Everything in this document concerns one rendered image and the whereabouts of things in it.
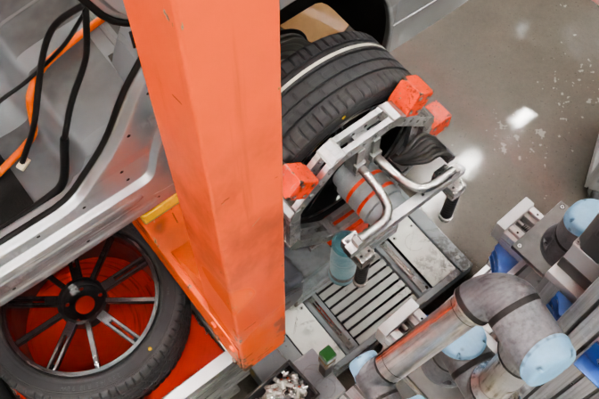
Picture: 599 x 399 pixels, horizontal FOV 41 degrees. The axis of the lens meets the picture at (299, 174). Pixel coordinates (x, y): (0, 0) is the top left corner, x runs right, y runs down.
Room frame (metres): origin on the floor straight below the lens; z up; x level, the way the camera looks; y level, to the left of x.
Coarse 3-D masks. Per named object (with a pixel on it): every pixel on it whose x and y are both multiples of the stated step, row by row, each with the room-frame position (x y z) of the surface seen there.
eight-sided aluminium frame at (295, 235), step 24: (360, 120) 1.15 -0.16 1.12; (384, 120) 1.16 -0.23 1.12; (408, 120) 1.20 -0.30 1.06; (432, 120) 1.27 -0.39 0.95; (336, 144) 1.08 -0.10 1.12; (360, 144) 1.08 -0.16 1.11; (312, 168) 1.03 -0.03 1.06; (336, 168) 1.03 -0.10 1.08; (408, 168) 1.24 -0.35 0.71; (312, 192) 0.98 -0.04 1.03; (288, 216) 0.94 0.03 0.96; (336, 216) 1.11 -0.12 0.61; (288, 240) 0.94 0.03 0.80; (312, 240) 0.99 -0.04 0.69
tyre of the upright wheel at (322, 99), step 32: (352, 32) 1.46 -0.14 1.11; (288, 64) 1.29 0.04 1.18; (320, 64) 1.29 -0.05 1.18; (352, 64) 1.31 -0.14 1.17; (384, 64) 1.34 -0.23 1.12; (288, 96) 1.20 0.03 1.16; (320, 96) 1.19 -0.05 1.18; (352, 96) 1.19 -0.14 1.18; (384, 96) 1.25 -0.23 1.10; (288, 128) 1.11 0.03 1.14; (320, 128) 1.11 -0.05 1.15; (288, 160) 1.04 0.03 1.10
